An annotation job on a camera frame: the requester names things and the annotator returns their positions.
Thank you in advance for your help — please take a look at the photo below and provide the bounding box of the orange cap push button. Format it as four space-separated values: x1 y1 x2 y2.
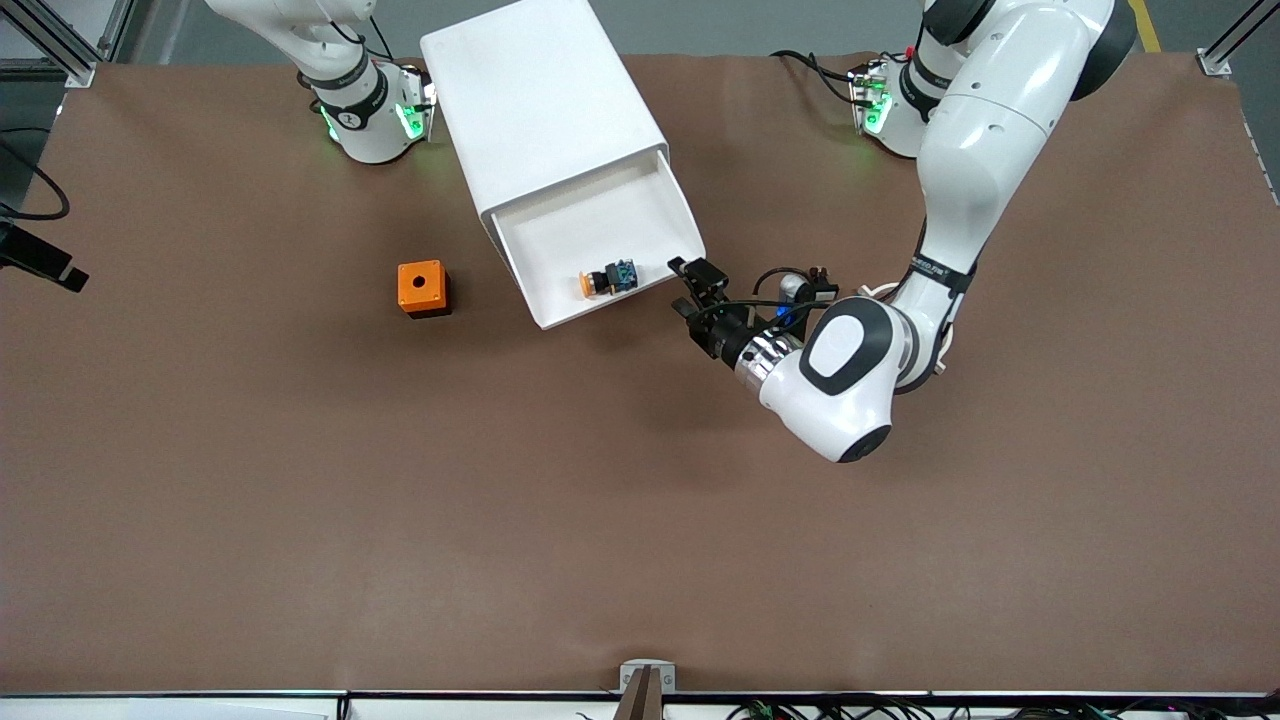
578 258 641 300

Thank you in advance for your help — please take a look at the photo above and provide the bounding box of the white drawer of orange button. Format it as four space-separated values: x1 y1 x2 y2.
490 150 708 331

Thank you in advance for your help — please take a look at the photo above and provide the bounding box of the white drawer cabinet housing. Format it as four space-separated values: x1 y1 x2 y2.
419 0 671 226

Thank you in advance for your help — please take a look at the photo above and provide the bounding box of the orange box with hole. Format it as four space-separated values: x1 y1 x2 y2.
397 260 452 319

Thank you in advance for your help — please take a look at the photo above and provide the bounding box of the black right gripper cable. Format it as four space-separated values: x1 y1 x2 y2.
0 140 71 223

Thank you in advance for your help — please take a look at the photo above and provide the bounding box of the aluminium frame profile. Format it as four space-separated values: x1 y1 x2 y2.
1197 0 1280 77
0 0 138 89

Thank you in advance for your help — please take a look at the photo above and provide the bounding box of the black base cable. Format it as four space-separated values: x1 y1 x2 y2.
770 48 863 107

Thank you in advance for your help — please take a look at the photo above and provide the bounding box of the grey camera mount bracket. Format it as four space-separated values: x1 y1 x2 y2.
612 658 678 720

